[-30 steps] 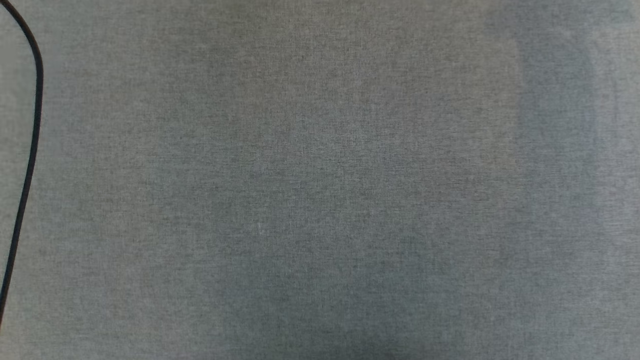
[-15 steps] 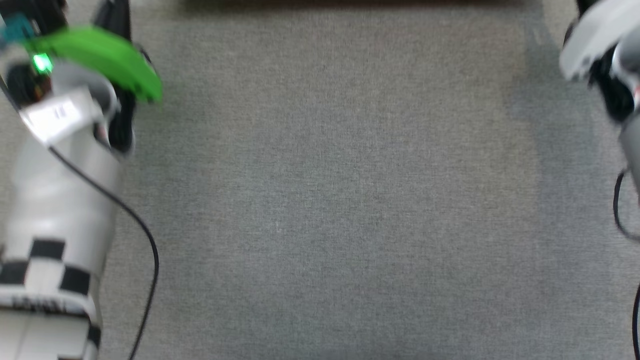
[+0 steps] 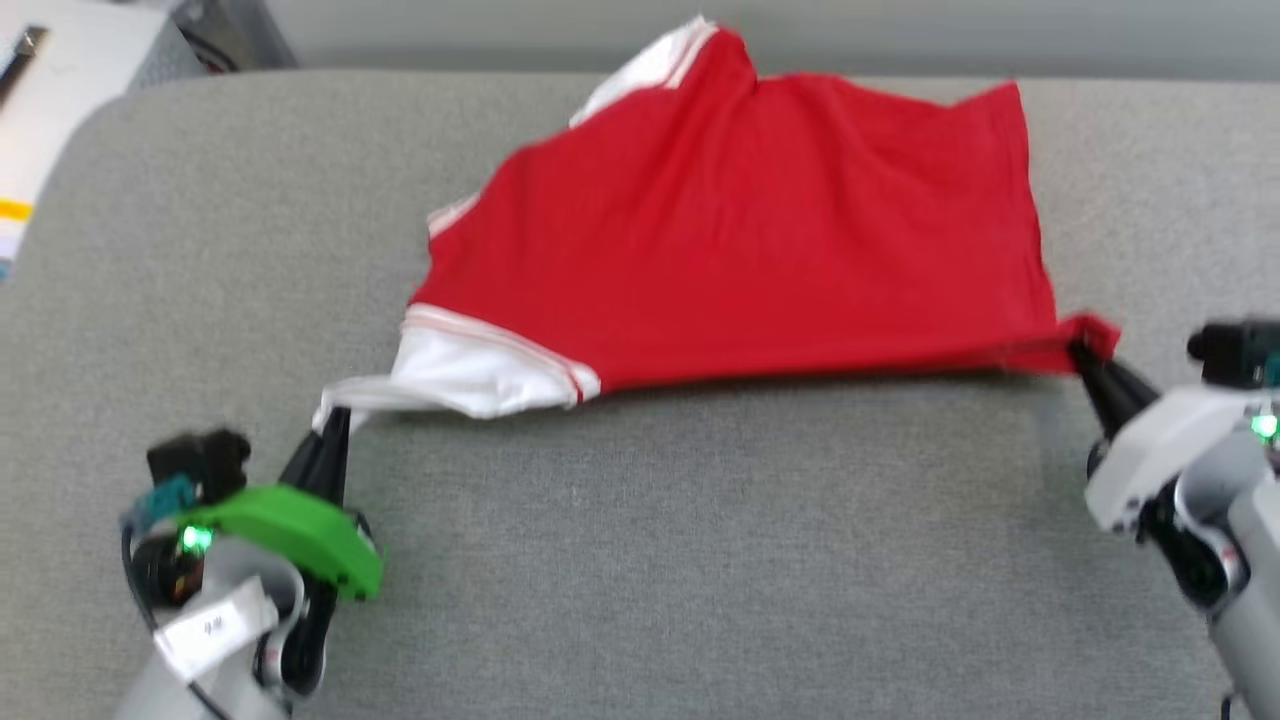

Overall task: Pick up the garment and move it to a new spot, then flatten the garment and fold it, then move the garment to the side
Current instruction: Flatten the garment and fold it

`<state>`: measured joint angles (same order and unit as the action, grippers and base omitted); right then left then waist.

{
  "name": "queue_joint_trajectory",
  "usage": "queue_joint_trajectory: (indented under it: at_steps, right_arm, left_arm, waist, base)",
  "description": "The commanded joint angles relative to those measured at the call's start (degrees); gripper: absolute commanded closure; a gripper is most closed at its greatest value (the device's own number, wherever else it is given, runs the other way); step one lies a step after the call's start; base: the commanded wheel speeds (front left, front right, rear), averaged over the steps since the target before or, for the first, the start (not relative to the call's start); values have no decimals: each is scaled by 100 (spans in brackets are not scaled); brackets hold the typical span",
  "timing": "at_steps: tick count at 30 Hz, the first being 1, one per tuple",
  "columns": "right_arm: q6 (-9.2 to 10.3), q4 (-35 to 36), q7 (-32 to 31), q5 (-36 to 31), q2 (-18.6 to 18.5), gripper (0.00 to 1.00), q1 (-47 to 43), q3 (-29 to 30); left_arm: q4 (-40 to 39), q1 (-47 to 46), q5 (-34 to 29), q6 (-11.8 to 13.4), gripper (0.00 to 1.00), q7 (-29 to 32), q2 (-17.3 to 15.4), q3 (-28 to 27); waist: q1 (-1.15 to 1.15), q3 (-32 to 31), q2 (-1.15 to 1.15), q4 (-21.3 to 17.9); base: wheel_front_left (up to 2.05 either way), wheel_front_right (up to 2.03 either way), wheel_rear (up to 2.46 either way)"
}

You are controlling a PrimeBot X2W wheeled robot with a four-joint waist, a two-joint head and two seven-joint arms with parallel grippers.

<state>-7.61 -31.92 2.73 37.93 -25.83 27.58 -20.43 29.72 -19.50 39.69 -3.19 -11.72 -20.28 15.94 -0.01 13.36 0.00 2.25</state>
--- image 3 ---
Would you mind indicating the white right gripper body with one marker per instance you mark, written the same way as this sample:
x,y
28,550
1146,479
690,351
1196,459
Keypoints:
x,y
1160,440

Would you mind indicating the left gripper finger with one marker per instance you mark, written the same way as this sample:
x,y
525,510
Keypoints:
x,y
308,465
336,460

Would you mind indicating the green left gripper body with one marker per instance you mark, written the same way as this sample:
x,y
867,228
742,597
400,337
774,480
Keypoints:
x,y
290,525

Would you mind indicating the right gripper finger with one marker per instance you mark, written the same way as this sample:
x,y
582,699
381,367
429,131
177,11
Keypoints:
x,y
1125,385
1105,405

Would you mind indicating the red and white garment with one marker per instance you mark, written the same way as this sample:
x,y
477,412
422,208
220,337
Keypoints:
x,y
750,230

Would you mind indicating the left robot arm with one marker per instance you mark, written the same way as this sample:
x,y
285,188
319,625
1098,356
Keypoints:
x,y
230,585

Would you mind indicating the yellow warning label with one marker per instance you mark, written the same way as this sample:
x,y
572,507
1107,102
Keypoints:
x,y
14,210

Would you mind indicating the white partition board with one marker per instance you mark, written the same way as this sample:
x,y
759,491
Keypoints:
x,y
900,30

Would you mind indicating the white equipment case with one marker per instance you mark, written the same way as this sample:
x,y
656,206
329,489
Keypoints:
x,y
80,90

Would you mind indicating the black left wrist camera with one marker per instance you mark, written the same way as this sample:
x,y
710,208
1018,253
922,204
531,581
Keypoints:
x,y
200,460

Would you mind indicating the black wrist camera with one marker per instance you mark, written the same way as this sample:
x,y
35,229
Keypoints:
x,y
200,460
1235,350

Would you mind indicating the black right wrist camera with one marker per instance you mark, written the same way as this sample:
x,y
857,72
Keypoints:
x,y
1235,350

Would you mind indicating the grey partition post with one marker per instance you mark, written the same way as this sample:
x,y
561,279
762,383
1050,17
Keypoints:
x,y
230,35

